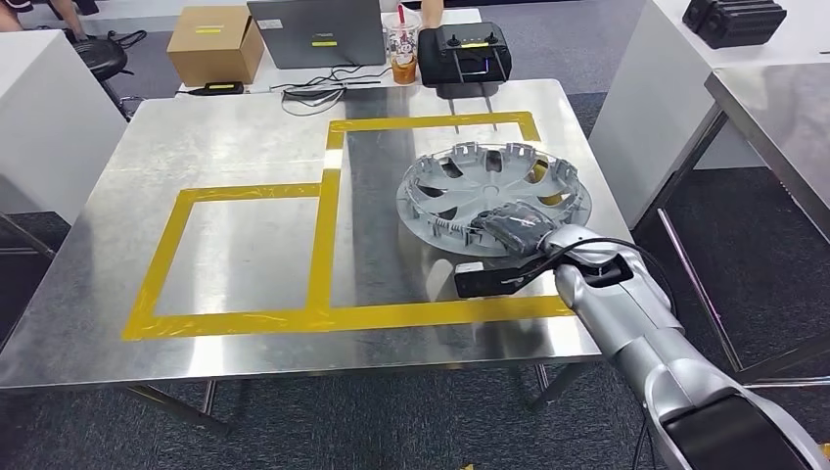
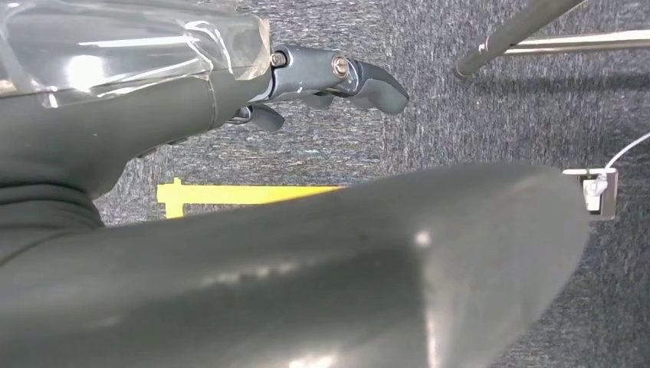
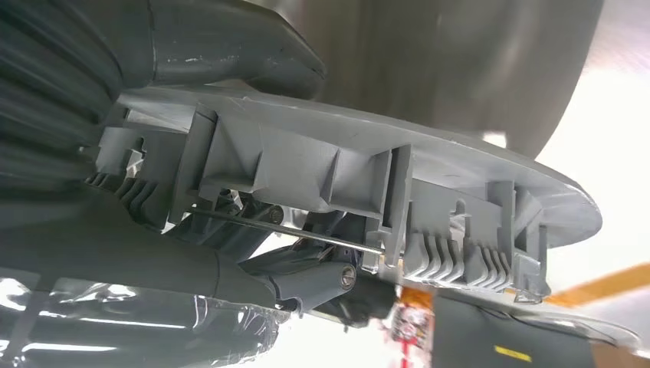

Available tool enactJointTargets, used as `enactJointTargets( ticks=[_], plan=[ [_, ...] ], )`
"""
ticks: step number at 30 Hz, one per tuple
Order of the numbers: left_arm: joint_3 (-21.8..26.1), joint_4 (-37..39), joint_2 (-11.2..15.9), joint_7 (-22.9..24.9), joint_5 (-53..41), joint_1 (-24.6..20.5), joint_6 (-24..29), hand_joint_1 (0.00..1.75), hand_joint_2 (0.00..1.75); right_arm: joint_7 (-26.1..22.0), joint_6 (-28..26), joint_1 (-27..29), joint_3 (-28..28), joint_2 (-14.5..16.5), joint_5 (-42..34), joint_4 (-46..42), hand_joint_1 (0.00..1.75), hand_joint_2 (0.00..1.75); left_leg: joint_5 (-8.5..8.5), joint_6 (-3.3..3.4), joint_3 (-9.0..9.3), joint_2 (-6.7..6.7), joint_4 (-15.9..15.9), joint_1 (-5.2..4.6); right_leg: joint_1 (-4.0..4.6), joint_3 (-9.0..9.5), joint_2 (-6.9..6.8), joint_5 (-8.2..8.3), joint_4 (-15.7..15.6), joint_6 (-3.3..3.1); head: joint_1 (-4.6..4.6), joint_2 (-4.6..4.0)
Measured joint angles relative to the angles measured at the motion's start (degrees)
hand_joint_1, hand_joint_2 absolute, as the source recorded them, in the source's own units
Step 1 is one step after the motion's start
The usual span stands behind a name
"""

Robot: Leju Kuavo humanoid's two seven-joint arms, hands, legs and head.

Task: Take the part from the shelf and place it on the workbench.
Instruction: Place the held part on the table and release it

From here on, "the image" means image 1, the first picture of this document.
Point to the grey plastic wheel cover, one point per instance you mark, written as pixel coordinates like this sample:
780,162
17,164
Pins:
499,191

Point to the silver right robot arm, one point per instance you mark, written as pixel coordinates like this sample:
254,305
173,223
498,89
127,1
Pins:
648,337

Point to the black equipment case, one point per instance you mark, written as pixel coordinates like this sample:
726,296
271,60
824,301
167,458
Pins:
733,23

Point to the stainless steel workbench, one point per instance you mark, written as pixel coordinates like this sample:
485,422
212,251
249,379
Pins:
227,149

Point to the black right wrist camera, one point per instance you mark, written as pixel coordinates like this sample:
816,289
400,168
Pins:
486,282

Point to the white table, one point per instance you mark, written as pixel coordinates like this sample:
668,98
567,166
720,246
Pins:
259,78
52,130
648,97

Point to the black round stool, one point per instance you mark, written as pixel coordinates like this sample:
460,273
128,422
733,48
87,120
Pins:
100,55

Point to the person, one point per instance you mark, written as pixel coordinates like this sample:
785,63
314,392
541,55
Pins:
71,19

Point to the plastic drink cup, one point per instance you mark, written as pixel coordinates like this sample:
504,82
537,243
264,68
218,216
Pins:
403,65

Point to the stainless steel table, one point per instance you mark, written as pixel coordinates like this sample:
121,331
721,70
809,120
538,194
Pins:
778,117

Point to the black remote controller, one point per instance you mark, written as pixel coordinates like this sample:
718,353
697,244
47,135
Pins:
454,61

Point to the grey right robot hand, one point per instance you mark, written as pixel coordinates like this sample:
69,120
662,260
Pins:
519,227

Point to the brown cardboard box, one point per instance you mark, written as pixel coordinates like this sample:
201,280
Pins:
214,52

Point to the black device yellow label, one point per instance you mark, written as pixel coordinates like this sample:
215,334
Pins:
220,87

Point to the person's forearm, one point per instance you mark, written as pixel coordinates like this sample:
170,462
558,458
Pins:
431,13

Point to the grey laptop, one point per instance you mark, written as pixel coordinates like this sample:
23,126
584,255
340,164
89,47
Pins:
318,32

